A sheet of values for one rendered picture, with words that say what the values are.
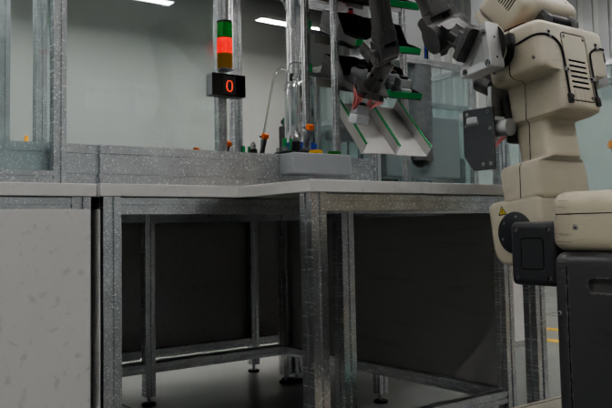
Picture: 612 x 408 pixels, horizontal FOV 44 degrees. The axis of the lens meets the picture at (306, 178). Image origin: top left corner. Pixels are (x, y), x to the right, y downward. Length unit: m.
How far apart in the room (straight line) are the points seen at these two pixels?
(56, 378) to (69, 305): 0.16
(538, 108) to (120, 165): 1.04
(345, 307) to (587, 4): 10.15
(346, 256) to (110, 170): 0.73
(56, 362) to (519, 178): 1.17
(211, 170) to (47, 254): 0.50
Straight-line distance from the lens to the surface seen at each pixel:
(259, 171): 2.12
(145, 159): 1.96
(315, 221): 1.76
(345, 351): 2.23
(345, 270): 2.21
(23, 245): 1.78
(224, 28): 2.46
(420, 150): 2.66
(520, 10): 1.99
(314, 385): 1.79
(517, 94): 1.99
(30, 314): 1.80
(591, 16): 11.97
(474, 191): 2.12
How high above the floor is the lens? 0.74
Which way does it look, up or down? 4 degrees up
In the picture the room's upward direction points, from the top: 1 degrees counter-clockwise
